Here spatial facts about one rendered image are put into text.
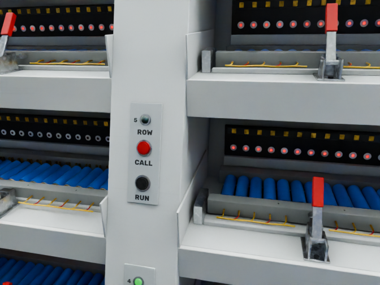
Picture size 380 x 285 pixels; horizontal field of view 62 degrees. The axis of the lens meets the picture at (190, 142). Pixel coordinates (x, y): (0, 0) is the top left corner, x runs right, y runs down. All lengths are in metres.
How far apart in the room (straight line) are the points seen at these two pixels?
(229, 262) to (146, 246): 0.10
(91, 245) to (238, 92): 0.27
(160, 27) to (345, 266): 0.34
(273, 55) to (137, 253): 0.30
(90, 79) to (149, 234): 0.21
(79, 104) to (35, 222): 0.18
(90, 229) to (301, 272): 0.27
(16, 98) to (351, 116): 0.42
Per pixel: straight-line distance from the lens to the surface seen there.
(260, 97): 0.37
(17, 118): 0.69
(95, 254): 0.46
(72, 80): 0.43
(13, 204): 0.55
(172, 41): 0.39
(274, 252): 0.40
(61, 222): 0.48
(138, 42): 0.40
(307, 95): 0.37
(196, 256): 0.40
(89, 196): 0.48
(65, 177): 0.56
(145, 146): 0.38
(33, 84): 0.47
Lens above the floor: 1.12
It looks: 4 degrees down
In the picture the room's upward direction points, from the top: 3 degrees clockwise
